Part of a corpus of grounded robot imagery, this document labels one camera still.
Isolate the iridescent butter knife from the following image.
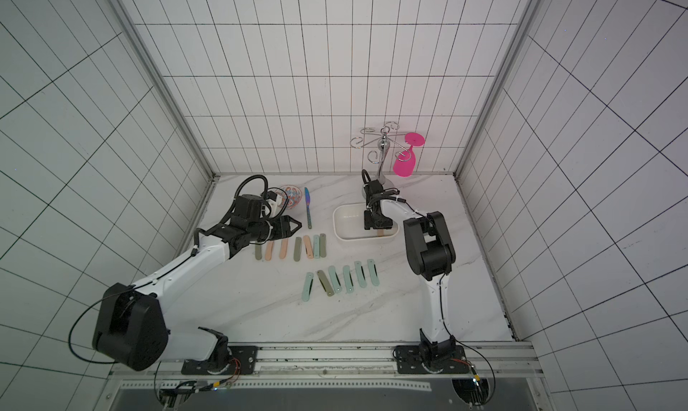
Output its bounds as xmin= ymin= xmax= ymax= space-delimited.
xmin=304 ymin=187 xmax=313 ymax=229

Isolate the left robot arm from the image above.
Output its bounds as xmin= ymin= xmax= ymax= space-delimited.
xmin=91 ymin=175 xmax=302 ymax=371

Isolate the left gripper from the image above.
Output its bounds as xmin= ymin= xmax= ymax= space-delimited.
xmin=249 ymin=215 xmax=303 ymax=242

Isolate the white plastic storage box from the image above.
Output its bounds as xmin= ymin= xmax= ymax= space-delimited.
xmin=333 ymin=202 xmax=399 ymax=244

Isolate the pink wine glass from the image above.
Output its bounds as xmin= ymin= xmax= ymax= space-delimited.
xmin=392 ymin=133 xmax=426 ymax=177

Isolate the aluminium mounting rail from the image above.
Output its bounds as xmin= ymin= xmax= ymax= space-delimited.
xmin=109 ymin=342 xmax=544 ymax=382

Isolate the mint folding fruit knife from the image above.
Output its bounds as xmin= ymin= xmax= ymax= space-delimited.
xmin=367 ymin=259 xmax=380 ymax=287

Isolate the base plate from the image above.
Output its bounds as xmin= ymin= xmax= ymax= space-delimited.
xmin=181 ymin=346 xmax=259 ymax=377
xmin=392 ymin=346 xmax=470 ymax=375

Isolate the hidden mint knife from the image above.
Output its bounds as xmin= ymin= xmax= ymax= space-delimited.
xmin=301 ymin=272 xmax=315 ymax=302

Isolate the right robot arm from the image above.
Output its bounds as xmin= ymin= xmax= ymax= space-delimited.
xmin=361 ymin=170 xmax=457 ymax=368

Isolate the olive folding fruit knife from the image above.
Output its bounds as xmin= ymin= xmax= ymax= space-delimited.
xmin=319 ymin=234 xmax=327 ymax=258

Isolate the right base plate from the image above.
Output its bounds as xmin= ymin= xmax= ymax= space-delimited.
xmin=392 ymin=346 xmax=470 ymax=375

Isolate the pink folding fruit knife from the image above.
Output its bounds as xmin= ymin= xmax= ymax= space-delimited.
xmin=303 ymin=235 xmax=315 ymax=259

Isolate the left base plate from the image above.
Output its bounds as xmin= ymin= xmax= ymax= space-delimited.
xmin=181 ymin=346 xmax=259 ymax=377

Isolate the chrome glass holder stand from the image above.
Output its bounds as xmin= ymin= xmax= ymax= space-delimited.
xmin=349 ymin=121 xmax=400 ymax=188

